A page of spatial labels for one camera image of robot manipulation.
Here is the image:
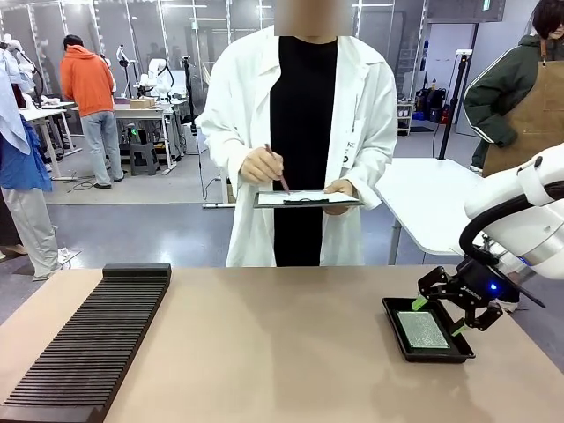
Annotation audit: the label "person in beige trousers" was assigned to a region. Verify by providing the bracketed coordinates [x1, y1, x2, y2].
[0, 116, 71, 283]

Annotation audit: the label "person's right hand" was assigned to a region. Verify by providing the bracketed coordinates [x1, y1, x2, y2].
[240, 147, 284, 184]

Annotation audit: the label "white slim background stand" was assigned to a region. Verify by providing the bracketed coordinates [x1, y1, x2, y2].
[115, 43, 133, 96]

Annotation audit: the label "black plastic tray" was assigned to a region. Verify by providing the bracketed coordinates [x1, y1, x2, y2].
[381, 296, 478, 364]

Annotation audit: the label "black background tripod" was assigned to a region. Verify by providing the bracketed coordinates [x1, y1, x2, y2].
[180, 55, 200, 155]

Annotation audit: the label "black slotted PCB rack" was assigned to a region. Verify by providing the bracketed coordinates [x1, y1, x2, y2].
[0, 263, 173, 423]

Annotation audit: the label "white background desk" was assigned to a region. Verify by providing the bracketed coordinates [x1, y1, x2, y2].
[19, 100, 85, 182]

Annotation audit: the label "grey step stool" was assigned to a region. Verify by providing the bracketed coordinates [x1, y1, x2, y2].
[129, 141, 160, 177]

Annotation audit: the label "black device with green light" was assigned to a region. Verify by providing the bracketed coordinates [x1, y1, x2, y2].
[124, 122, 149, 145]

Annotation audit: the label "person's left hand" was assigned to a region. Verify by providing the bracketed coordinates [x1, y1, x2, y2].
[323, 179, 357, 217]

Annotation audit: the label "dark red pen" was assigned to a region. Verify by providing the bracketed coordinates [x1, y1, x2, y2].
[263, 143, 292, 196]

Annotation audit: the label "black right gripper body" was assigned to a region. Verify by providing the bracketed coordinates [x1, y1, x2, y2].
[453, 257, 513, 315]

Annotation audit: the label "white name badge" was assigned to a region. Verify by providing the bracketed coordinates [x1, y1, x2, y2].
[341, 118, 367, 167]

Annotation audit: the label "person in white lab coat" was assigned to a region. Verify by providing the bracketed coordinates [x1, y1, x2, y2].
[196, 24, 400, 269]

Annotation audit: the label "orange garment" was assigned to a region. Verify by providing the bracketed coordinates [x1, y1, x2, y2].
[59, 43, 116, 118]

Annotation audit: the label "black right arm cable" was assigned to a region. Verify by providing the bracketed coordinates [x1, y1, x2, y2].
[457, 193, 535, 265]

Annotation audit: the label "black background bags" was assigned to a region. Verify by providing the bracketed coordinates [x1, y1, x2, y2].
[413, 86, 450, 124]

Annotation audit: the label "black camera pole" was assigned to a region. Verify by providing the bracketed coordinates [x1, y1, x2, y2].
[437, 48, 472, 160]

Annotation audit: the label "white background shelf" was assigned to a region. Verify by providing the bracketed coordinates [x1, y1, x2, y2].
[396, 101, 416, 137]

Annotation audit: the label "background person in light jeans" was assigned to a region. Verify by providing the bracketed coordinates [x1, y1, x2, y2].
[59, 33, 127, 190]

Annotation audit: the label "black clipboard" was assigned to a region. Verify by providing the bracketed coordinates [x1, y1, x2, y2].
[253, 189, 366, 210]

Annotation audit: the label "white side table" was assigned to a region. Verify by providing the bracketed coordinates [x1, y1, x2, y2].
[374, 157, 530, 283]

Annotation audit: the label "light blue hanging shirt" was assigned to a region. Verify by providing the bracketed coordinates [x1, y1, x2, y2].
[0, 48, 32, 155]

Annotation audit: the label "person in brown apron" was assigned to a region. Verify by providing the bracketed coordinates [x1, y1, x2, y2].
[462, 0, 564, 314]

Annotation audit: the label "white background work table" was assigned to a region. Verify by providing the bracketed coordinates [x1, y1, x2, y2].
[70, 101, 190, 175]

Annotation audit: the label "green glass plate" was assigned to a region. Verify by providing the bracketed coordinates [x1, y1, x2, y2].
[396, 310, 453, 352]

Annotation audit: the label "white paper sheet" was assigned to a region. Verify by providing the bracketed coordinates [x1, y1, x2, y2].
[257, 190, 359, 206]

